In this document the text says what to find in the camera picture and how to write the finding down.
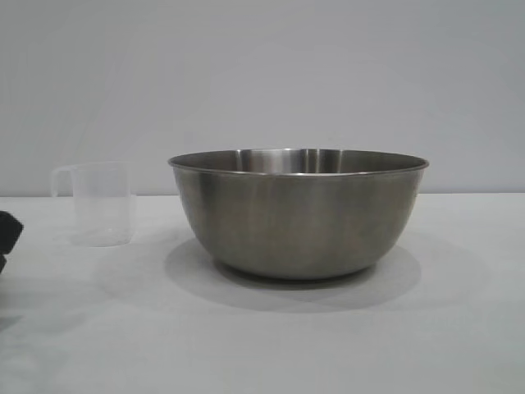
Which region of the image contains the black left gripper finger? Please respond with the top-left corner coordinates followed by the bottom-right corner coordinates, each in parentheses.
top-left (0, 210), bottom-right (25, 277)

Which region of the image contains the stainless steel mixing bowl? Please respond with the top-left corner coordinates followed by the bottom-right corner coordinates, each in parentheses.
top-left (167, 148), bottom-right (431, 282)

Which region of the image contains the translucent plastic measuring cup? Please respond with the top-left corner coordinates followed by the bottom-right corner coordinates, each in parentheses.
top-left (49, 161), bottom-right (133, 248)

